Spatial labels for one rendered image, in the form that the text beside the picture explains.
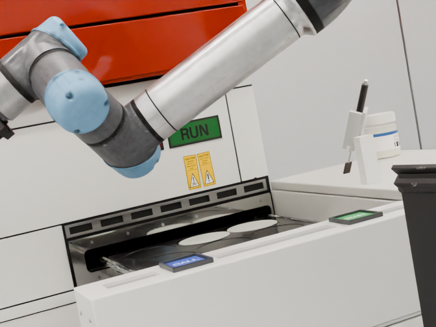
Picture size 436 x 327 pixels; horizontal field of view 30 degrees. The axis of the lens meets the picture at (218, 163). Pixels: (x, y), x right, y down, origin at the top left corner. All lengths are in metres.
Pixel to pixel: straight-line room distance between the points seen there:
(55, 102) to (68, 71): 0.05
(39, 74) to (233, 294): 0.38
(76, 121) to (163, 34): 0.58
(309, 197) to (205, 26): 0.40
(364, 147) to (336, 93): 2.13
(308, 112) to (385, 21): 0.56
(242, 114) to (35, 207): 0.47
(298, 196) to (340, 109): 1.96
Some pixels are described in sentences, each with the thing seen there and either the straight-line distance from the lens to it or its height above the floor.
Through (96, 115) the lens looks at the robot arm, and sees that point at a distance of 1.08.
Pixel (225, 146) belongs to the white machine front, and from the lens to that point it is 1.70.
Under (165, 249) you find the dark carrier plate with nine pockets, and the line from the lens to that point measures 1.54.
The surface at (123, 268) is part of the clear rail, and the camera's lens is 1.43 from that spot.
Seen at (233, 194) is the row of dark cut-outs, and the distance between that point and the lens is 1.71.
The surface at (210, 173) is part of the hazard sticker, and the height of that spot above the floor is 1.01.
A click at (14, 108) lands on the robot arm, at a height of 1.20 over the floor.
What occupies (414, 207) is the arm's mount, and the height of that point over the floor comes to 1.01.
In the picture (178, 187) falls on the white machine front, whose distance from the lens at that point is 1.66.
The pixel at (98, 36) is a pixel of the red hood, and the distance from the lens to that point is 1.57.
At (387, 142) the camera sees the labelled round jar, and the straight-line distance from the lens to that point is 1.78.
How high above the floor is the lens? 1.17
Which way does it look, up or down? 5 degrees down
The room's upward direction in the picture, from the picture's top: 10 degrees counter-clockwise
